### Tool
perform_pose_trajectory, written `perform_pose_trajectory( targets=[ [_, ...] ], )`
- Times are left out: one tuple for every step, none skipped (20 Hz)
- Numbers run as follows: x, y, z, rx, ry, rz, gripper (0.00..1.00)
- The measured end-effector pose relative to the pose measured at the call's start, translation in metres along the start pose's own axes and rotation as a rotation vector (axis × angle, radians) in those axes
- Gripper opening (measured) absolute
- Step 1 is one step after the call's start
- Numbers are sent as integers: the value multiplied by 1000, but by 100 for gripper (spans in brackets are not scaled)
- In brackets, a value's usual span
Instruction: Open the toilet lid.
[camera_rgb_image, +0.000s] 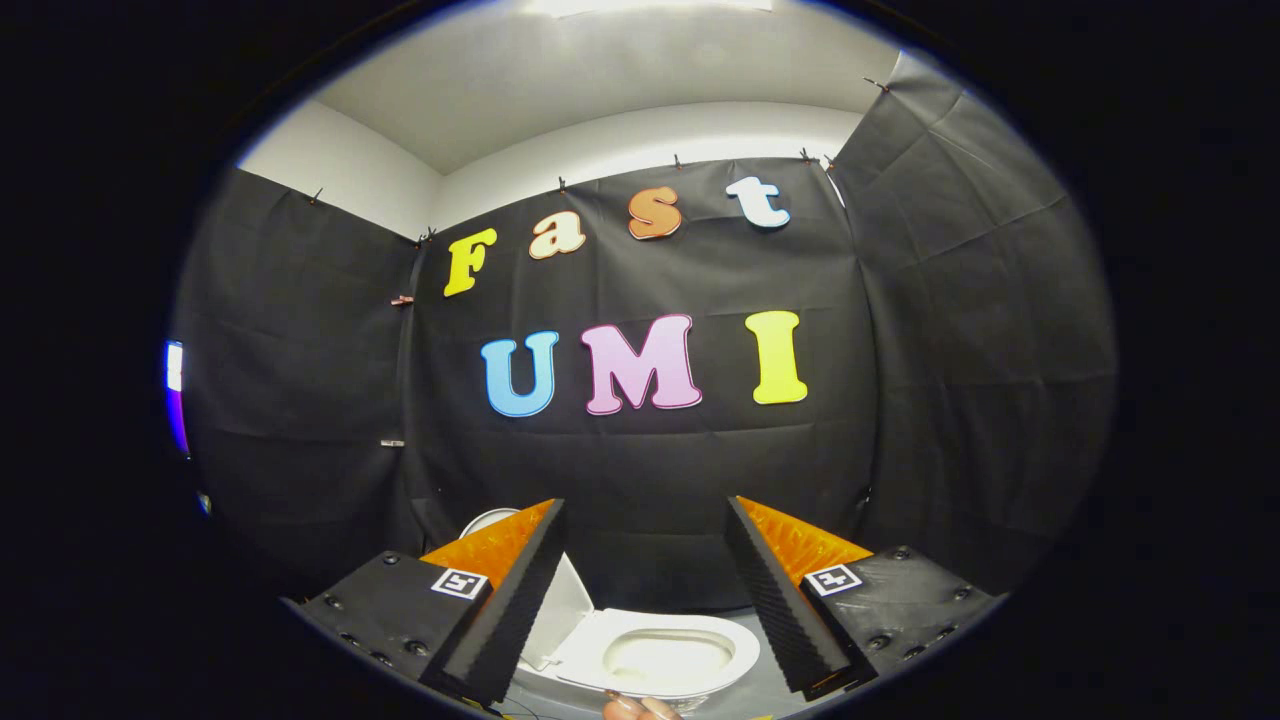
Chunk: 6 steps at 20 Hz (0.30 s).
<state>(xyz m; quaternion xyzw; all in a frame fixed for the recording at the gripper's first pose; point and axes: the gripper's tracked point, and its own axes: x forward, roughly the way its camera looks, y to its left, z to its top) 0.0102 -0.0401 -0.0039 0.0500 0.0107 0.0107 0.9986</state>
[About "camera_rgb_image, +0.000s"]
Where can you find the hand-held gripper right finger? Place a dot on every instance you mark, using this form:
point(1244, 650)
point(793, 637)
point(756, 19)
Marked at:
point(778, 610)

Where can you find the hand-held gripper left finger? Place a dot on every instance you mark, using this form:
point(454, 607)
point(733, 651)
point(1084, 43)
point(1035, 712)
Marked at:
point(510, 615)

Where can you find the white toilet lid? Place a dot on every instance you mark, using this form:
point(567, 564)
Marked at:
point(560, 620)

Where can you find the glowing screen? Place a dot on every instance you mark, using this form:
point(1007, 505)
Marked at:
point(176, 385)

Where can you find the row of dark cloth clips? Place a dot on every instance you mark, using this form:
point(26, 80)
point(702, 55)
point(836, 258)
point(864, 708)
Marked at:
point(561, 185)

